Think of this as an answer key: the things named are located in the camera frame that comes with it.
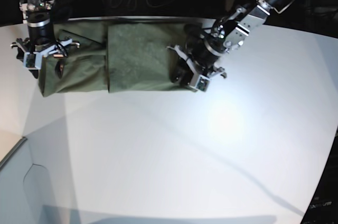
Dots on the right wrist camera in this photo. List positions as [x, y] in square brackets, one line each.
[32, 61]

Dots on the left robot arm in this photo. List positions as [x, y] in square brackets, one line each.
[197, 60]

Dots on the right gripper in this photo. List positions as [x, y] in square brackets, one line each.
[57, 49]

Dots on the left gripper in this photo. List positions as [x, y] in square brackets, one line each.
[186, 66]

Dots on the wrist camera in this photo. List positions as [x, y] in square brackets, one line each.
[200, 82]
[32, 61]

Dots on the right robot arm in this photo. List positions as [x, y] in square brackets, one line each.
[41, 42]

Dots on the olive green t-shirt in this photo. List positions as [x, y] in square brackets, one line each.
[114, 57]

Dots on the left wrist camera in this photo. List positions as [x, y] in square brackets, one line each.
[200, 82]

